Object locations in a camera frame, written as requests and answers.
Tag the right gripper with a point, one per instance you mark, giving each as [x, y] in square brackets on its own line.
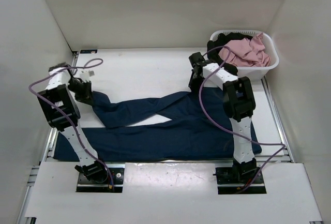
[193, 86]

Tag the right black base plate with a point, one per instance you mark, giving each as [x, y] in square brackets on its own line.
[230, 182]

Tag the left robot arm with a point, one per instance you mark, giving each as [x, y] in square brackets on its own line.
[59, 105]

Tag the pink garment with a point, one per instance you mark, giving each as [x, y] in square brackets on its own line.
[246, 52]

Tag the dark label sticker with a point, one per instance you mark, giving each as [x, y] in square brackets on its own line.
[88, 51]

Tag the black garment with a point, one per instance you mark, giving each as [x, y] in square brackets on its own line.
[222, 40]

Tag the dark blue denim trousers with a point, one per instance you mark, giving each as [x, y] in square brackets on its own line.
[179, 126]

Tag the white laundry basket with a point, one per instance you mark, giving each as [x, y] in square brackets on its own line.
[254, 73]

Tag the white foam cover board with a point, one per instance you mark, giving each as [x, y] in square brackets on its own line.
[172, 193]

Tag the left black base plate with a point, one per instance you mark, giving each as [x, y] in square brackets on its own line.
[104, 184]

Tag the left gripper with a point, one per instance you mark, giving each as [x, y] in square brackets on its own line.
[86, 95]

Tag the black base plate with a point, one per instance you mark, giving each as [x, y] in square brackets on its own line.
[230, 182]
[104, 184]

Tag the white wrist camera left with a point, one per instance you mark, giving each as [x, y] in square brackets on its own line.
[85, 76]

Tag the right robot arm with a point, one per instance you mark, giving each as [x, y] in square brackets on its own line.
[238, 104]

